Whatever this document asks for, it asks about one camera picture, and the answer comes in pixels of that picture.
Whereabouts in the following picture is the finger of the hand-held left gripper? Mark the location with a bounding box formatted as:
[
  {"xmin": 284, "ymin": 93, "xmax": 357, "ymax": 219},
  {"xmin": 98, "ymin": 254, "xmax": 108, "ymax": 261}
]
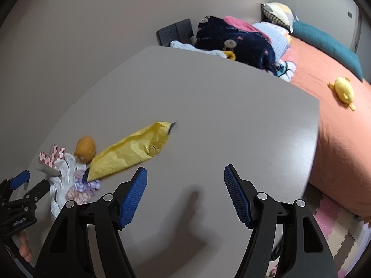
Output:
[
  {"xmin": 7, "ymin": 169, "xmax": 31, "ymax": 190},
  {"xmin": 23, "ymin": 179, "xmax": 51, "ymax": 201}
]

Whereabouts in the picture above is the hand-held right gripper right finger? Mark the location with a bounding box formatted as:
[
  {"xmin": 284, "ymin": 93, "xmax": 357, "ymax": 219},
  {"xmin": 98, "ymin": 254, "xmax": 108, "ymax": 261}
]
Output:
[{"xmin": 224, "ymin": 164, "xmax": 338, "ymax": 278}]

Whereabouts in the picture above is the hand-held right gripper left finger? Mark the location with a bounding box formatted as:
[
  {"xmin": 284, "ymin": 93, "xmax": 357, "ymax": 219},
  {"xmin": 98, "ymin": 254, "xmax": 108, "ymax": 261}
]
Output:
[{"xmin": 34, "ymin": 166, "xmax": 148, "ymax": 278}]

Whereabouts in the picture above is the yellow padded envelope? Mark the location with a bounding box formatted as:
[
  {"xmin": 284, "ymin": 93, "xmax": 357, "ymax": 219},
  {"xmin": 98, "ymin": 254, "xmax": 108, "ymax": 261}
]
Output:
[{"xmin": 87, "ymin": 121, "xmax": 177, "ymax": 181}]

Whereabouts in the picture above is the person's left hand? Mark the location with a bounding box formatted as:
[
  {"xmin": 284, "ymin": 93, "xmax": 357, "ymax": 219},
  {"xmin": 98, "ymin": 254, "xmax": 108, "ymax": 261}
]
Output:
[{"xmin": 17, "ymin": 230, "xmax": 33, "ymax": 263}]

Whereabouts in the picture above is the red white patterned wrapper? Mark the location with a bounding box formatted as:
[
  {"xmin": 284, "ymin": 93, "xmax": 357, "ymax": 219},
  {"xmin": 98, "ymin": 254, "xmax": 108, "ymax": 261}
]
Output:
[{"xmin": 39, "ymin": 144, "xmax": 67, "ymax": 168}]

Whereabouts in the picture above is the lilac checked cloth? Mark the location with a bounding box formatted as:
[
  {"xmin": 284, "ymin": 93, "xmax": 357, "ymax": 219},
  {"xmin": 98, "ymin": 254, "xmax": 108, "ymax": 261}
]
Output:
[{"xmin": 65, "ymin": 170, "xmax": 101, "ymax": 205}]

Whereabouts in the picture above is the brown plush toy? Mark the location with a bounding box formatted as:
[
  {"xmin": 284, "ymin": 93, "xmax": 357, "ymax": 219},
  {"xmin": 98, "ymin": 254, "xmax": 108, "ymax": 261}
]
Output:
[{"xmin": 73, "ymin": 136, "xmax": 97, "ymax": 163}]

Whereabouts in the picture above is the pink and beige foam mat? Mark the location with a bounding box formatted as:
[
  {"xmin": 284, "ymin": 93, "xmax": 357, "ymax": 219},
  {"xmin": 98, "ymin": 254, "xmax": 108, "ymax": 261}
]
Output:
[{"xmin": 269, "ymin": 193, "xmax": 369, "ymax": 278}]

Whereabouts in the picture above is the bed with orange sheet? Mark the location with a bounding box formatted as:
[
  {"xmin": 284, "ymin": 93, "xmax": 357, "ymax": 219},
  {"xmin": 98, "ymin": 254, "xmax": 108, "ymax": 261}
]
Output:
[{"xmin": 280, "ymin": 39, "xmax": 371, "ymax": 224}]

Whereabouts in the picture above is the white printed cloth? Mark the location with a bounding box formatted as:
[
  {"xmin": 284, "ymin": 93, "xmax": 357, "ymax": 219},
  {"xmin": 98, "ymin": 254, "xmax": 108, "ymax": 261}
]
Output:
[{"xmin": 274, "ymin": 59, "xmax": 297, "ymax": 82}]

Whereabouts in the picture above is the yellow plush duck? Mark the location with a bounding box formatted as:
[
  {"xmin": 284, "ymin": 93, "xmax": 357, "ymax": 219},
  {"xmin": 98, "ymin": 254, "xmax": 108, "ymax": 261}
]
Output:
[{"xmin": 327, "ymin": 77, "xmax": 356, "ymax": 111}]

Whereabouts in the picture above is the navy printed blanket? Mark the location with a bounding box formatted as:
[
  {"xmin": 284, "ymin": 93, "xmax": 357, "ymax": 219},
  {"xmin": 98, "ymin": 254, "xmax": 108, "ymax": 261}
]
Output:
[{"xmin": 195, "ymin": 16, "xmax": 276, "ymax": 70}]

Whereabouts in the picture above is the pale blue checked blanket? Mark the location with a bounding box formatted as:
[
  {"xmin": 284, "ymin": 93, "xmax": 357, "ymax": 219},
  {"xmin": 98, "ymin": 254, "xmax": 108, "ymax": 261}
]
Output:
[{"xmin": 252, "ymin": 22, "xmax": 292, "ymax": 62}]

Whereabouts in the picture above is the pink cloth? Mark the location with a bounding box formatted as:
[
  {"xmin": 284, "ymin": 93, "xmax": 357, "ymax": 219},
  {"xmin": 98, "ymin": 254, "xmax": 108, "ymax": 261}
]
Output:
[{"xmin": 223, "ymin": 16, "xmax": 263, "ymax": 34}]

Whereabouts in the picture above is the teal cushion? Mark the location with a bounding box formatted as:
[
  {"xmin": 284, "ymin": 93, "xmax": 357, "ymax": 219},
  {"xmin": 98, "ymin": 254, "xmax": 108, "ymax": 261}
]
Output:
[{"xmin": 291, "ymin": 20, "xmax": 364, "ymax": 82}]

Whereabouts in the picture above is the checked pillow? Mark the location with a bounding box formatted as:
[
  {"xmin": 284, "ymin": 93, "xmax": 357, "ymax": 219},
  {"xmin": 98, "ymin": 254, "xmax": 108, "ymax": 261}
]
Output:
[{"xmin": 261, "ymin": 2, "xmax": 299, "ymax": 34}]

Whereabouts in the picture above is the black wall socket plate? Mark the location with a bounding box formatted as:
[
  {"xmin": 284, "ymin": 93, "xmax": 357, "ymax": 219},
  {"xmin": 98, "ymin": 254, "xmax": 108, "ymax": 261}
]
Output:
[
  {"xmin": 157, "ymin": 23, "xmax": 178, "ymax": 47},
  {"xmin": 175, "ymin": 19, "xmax": 194, "ymax": 41}
]

